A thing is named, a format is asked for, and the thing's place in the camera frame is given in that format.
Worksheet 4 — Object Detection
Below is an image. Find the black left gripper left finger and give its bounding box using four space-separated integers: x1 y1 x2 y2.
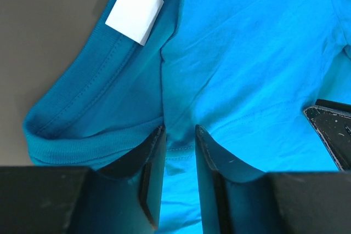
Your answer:
1 127 166 233

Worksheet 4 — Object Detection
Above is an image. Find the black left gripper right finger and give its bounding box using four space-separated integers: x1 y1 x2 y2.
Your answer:
195 125 350 233

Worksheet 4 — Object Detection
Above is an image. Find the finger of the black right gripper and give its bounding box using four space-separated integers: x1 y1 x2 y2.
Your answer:
303 99 350 171

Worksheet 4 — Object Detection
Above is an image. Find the blue t-shirt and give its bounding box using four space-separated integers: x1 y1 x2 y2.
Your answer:
24 0 350 233

